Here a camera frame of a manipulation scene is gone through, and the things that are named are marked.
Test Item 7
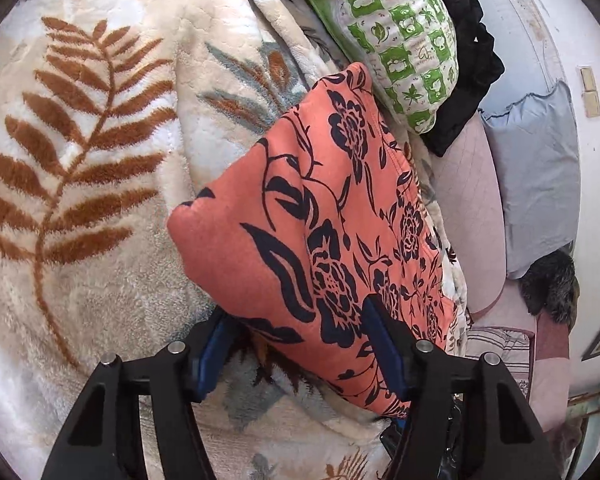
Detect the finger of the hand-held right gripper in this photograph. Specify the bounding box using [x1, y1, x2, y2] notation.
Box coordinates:
[380, 412, 411, 463]

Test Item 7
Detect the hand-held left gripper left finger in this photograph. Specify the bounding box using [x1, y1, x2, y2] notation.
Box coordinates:
[40, 310, 241, 480]

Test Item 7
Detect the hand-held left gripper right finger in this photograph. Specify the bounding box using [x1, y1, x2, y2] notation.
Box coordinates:
[362, 294, 563, 480]

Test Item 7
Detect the orange floral blouse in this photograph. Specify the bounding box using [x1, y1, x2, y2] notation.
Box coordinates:
[166, 61, 468, 418]

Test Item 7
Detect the striped sofa cushion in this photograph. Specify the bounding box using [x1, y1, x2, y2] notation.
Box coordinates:
[462, 325, 536, 396]

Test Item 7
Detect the pink bolster cushion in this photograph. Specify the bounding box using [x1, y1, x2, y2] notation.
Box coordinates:
[432, 110, 511, 321]

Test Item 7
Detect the pink sofa cover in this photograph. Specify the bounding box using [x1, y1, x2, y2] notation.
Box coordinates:
[530, 310, 571, 431]

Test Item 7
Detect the fur-trimmed coat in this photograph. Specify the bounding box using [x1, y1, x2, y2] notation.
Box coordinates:
[520, 247, 581, 323]

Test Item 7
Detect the grey-blue pillow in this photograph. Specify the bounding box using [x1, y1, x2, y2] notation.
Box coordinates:
[480, 80, 581, 281]

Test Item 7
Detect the leaf print fleece blanket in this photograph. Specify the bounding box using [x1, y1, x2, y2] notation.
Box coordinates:
[0, 0, 468, 480]

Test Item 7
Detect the black garment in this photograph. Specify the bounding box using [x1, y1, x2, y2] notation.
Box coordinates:
[420, 0, 505, 157]

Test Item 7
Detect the green checkered pillow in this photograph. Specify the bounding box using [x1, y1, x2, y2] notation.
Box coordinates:
[260, 0, 461, 135]

